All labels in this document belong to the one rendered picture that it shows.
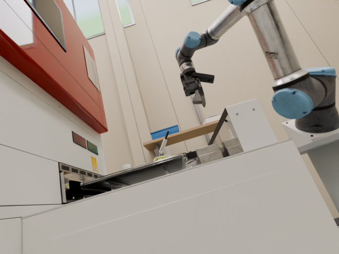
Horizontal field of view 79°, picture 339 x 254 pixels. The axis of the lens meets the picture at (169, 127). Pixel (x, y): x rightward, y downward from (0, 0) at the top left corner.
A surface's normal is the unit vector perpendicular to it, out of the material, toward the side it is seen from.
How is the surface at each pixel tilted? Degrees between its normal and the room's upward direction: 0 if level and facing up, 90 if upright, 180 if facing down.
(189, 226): 90
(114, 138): 90
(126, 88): 90
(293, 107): 116
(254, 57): 90
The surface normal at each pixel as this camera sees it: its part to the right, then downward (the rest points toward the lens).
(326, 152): -0.80, 0.01
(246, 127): -0.06, -0.34
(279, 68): -0.62, 0.37
